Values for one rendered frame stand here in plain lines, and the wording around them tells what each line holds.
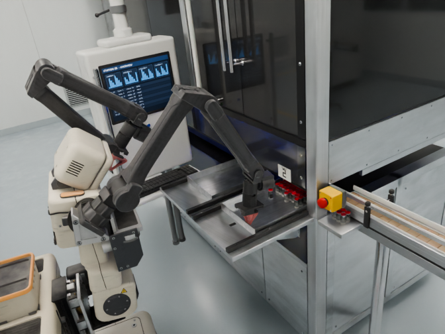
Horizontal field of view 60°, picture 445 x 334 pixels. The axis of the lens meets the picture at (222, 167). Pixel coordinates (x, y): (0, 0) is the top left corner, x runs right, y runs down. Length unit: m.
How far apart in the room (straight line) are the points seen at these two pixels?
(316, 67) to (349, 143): 0.38
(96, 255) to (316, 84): 1.01
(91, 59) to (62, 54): 4.63
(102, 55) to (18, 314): 1.20
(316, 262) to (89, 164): 1.03
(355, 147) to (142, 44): 1.19
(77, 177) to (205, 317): 1.42
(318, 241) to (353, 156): 0.39
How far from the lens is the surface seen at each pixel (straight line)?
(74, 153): 1.30
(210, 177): 2.00
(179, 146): 2.33
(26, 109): 6.71
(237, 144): 1.32
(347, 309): 2.18
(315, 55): 1.37
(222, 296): 2.57
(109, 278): 1.54
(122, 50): 2.08
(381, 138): 1.75
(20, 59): 6.59
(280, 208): 1.70
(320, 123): 1.45
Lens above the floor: 1.81
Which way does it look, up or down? 26 degrees down
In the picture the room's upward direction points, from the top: 7 degrees counter-clockwise
